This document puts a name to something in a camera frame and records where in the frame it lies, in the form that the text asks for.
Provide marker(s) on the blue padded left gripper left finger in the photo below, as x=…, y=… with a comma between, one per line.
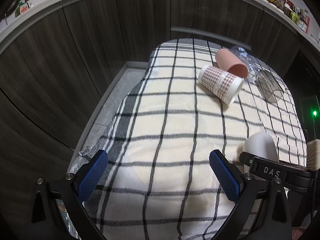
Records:
x=57, y=206

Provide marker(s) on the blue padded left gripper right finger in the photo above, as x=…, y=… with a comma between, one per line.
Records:
x=272, y=220

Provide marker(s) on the clear plastic cup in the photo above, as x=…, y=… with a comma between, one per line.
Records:
x=266, y=82

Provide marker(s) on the red checkered white cup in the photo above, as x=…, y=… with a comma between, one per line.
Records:
x=225, y=85

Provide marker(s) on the pink plastic cup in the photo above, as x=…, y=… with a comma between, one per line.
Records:
x=227, y=61

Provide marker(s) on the black and white plaid cloth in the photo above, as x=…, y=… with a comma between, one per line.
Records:
x=158, y=183

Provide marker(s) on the dark wood cabinet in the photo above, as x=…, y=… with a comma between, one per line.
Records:
x=59, y=58

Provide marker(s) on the red and green box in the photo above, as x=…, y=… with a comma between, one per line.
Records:
x=22, y=7

